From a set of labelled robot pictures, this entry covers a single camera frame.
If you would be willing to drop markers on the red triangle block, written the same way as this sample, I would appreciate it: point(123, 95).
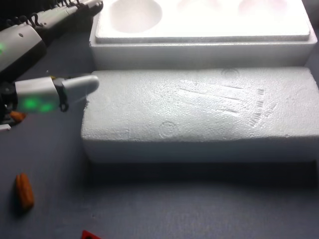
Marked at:
point(90, 235)

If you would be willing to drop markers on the white styrofoam moulded tray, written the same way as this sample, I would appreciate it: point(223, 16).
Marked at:
point(199, 52)

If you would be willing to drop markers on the orange ridged toy bread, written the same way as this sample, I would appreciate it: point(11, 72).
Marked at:
point(25, 191)

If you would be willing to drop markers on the grey table cloth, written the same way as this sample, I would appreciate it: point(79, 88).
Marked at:
point(174, 199)

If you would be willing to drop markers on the orange toy carrot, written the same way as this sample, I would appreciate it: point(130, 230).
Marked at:
point(18, 116)

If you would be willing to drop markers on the white styrofoam block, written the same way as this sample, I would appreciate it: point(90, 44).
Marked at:
point(199, 119)

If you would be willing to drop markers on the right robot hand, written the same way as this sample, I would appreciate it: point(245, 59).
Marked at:
point(25, 37)

